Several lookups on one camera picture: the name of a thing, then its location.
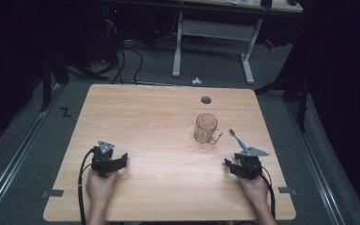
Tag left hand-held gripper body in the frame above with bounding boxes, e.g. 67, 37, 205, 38
89, 140, 121, 179

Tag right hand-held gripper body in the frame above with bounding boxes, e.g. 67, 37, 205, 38
233, 146, 270, 182

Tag person's right hand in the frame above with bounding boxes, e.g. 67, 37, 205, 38
237, 174, 270, 204

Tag person's left hand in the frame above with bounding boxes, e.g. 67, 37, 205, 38
85, 170, 119, 204

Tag blue toothbrush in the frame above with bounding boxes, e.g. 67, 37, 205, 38
229, 128, 248, 151

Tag clear glass mug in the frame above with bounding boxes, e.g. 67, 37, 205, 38
193, 112, 224, 145

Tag grey tape strip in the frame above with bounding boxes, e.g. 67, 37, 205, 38
40, 188, 66, 199
277, 186, 298, 198

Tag black floor tape mark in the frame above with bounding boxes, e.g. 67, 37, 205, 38
59, 106, 73, 118

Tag black tripod stand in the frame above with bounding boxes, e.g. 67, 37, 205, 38
255, 31, 312, 133

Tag white-framed desk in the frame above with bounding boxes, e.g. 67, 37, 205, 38
172, 0, 304, 85

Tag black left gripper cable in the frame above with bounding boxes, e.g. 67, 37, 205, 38
77, 147, 97, 225

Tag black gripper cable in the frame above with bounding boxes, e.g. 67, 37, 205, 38
259, 172, 277, 220
77, 147, 97, 225

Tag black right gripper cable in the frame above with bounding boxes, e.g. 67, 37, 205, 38
259, 172, 277, 220

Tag metal floor rail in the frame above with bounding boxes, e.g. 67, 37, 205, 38
285, 99, 346, 225
0, 83, 65, 223

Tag black floor cables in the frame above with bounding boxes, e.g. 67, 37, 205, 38
99, 18, 182, 86

